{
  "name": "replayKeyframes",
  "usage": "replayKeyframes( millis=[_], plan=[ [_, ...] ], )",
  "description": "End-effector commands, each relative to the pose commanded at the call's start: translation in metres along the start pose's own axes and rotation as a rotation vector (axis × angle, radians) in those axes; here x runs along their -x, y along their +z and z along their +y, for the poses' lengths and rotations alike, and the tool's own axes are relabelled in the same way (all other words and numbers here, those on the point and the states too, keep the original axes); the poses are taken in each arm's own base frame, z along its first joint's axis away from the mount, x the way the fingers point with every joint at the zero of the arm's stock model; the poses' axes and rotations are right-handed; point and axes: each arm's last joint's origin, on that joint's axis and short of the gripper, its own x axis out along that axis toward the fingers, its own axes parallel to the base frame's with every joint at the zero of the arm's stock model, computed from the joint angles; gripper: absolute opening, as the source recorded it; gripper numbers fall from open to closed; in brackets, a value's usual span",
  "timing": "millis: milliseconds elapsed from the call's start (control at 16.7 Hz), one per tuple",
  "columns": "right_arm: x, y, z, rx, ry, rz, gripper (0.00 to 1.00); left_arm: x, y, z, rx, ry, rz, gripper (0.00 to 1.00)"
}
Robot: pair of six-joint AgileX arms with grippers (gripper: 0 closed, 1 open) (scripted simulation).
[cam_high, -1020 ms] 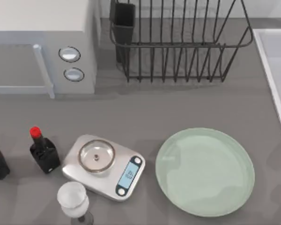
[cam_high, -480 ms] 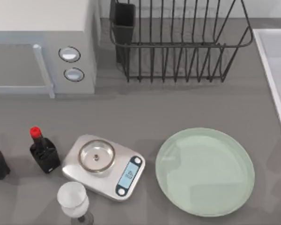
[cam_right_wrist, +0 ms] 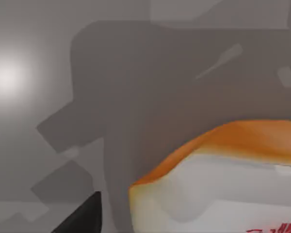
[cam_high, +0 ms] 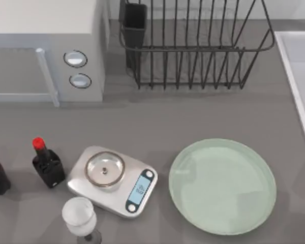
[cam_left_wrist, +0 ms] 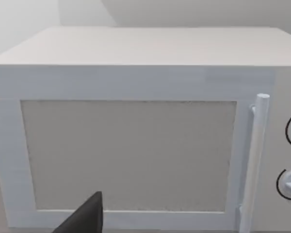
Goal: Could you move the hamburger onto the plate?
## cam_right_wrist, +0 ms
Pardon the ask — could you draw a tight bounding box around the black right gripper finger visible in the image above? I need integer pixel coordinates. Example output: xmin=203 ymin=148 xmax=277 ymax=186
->
xmin=50 ymin=190 xmax=102 ymax=233

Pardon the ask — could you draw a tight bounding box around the orange and white bread loaf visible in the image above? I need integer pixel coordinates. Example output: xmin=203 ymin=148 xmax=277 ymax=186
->
xmin=128 ymin=119 xmax=291 ymax=233

